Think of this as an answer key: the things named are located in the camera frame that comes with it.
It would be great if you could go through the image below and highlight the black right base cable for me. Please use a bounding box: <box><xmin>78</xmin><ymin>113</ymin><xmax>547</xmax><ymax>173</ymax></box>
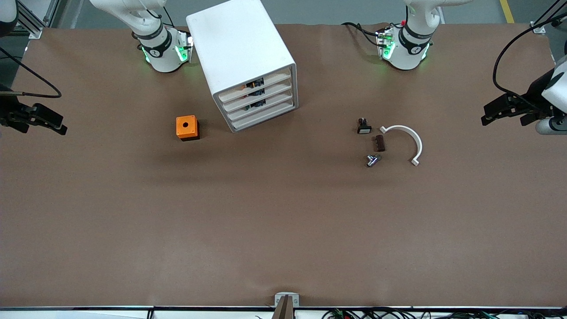
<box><xmin>148</xmin><ymin>7</ymin><xmax>176</xmax><ymax>28</ymax></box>

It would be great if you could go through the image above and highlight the orange box with round hole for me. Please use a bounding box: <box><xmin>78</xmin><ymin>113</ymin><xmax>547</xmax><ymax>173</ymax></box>
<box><xmin>176</xmin><ymin>115</ymin><xmax>200</xmax><ymax>141</ymax></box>

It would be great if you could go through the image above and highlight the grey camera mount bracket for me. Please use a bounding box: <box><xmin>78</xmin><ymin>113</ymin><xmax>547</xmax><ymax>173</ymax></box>
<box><xmin>272</xmin><ymin>292</ymin><xmax>300</xmax><ymax>319</ymax></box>

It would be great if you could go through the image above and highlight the black cable bundle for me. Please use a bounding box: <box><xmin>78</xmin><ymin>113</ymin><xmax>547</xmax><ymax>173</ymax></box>
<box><xmin>322</xmin><ymin>307</ymin><xmax>567</xmax><ymax>319</ymax></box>

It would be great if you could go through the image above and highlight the white curved plastic bracket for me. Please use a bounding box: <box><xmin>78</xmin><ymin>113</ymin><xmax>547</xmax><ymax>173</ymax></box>
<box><xmin>380</xmin><ymin>125</ymin><xmax>423</xmax><ymax>167</ymax></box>

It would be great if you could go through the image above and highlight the black left base cable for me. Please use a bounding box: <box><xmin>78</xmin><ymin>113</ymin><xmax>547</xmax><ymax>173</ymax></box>
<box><xmin>341</xmin><ymin>21</ymin><xmax>385</xmax><ymax>47</ymax></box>

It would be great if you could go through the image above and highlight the black base cable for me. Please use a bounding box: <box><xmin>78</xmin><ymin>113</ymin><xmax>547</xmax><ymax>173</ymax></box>
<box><xmin>341</xmin><ymin>21</ymin><xmax>385</xmax><ymax>47</ymax></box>
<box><xmin>148</xmin><ymin>7</ymin><xmax>176</xmax><ymax>28</ymax></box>

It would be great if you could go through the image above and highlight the aluminium frame profile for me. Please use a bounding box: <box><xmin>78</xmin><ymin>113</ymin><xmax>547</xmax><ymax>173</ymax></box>
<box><xmin>17</xmin><ymin>0</ymin><xmax>61</xmax><ymax>39</ymax></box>
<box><xmin>532</xmin><ymin>0</ymin><xmax>567</xmax><ymax>35</ymax></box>

